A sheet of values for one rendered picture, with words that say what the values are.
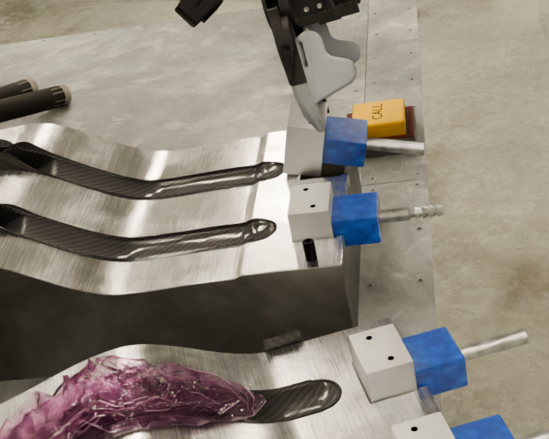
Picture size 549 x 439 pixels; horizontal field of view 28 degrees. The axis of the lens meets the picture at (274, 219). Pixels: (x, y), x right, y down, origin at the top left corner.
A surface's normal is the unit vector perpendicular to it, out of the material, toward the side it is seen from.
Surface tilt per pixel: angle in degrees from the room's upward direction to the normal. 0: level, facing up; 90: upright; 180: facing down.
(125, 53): 0
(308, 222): 90
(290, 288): 90
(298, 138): 96
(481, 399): 0
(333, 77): 73
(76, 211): 28
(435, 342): 0
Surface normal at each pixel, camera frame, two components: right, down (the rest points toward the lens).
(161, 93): -0.18, -0.84
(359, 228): -0.08, 0.53
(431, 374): 0.21, 0.47
